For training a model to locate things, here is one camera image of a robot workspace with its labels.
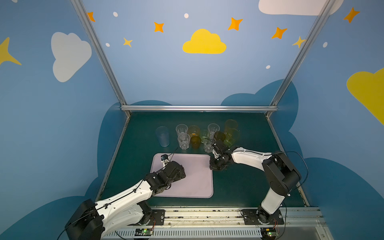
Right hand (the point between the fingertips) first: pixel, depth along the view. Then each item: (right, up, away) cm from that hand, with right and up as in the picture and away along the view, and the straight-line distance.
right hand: (211, 166), depth 91 cm
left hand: (-19, -1, -8) cm, 20 cm away
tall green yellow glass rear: (+14, +24, +9) cm, 29 cm away
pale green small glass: (-4, +19, +13) cm, 23 cm away
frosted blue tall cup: (-32, +19, +6) cm, 38 cm away
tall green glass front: (+16, +14, +17) cm, 27 cm away
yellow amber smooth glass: (-11, +22, +13) cm, 28 cm away
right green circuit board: (+25, -27, -20) cm, 42 cm away
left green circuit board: (-35, -26, -21) cm, 49 cm away
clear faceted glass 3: (-1, +14, +9) cm, 17 cm away
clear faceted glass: (-20, +24, +16) cm, 35 cm away
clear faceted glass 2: (-18, +16, +9) cm, 26 cm away
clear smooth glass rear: (+3, +24, +16) cm, 29 cm away
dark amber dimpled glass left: (-10, +15, +10) cm, 20 cm away
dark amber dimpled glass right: (+7, +19, +11) cm, 22 cm away
